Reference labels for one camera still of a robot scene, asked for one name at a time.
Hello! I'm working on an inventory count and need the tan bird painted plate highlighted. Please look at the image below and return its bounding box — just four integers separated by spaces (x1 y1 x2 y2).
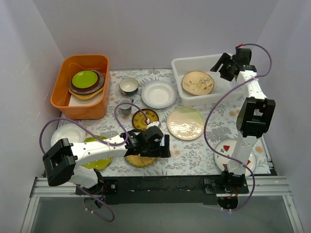
182 71 215 96

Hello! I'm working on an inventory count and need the white watermelon pattern plate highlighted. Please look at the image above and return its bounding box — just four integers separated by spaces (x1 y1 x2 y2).
214 136 258 177

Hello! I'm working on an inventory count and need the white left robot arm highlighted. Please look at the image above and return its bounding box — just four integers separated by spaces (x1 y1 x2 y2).
43 126 171 194

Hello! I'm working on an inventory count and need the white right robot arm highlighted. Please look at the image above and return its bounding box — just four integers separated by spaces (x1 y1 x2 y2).
204 44 276 193

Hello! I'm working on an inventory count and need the white plastic bin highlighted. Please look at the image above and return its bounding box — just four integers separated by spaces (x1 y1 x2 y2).
171 54 238 106

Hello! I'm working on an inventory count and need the orange plastic bin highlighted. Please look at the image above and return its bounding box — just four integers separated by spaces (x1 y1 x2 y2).
51 54 111 119

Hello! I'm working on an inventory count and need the round bamboo woven tray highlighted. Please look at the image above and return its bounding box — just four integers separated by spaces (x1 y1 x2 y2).
125 155 156 168

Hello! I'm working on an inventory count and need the yellow black patterned plate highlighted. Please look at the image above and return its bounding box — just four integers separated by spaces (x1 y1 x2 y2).
132 108 159 131

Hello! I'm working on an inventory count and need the grey ceramic mug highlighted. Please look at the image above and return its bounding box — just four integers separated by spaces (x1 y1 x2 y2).
119 99 134 116

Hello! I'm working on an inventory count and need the cream green glazed plate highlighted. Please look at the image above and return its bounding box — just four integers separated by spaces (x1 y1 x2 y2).
166 107 205 141

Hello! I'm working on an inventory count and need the floral patterned table mat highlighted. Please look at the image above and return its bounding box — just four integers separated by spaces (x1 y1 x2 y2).
46 69 272 178

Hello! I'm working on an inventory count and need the lime green dotted plate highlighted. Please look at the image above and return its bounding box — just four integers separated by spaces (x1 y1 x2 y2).
82 135 112 170

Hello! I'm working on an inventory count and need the white deep plate blue rim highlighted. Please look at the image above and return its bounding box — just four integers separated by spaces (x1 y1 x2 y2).
141 81 177 109

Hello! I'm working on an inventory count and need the dark teal ceramic bowl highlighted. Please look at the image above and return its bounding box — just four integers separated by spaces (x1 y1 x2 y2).
119 78 139 97

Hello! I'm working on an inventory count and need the white deep plate left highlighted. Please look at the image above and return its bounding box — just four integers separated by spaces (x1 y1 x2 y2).
51 123 86 146

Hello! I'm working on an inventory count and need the grey speckled plate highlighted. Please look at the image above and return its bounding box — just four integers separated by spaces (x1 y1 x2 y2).
69 70 105 95

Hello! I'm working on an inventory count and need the yellow woven basket plate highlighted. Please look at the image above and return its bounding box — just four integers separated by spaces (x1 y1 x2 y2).
69 87 104 100

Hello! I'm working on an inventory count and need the dark brown plate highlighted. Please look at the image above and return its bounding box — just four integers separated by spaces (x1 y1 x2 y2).
70 72 100 92

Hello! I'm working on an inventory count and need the white square plate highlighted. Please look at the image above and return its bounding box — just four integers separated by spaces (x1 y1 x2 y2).
68 94 101 106

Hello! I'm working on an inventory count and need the lime green small plate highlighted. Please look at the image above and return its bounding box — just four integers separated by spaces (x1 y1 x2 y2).
71 70 98 89

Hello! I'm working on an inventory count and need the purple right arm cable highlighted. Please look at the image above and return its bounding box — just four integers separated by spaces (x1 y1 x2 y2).
203 43 273 212

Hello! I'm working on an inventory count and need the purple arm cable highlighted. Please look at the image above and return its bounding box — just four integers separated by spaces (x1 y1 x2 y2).
203 43 273 212
39 102 150 222

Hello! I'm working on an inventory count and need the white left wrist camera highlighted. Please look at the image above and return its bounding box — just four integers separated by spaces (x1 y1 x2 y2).
147 121 161 129

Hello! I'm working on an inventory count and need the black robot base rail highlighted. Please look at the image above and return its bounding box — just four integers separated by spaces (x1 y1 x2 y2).
75 173 248 206

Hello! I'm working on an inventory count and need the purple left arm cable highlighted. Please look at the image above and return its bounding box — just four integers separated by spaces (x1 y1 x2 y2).
39 102 150 222

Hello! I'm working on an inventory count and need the aluminium frame rail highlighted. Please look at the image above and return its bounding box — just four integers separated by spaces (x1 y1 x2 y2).
30 176 292 197

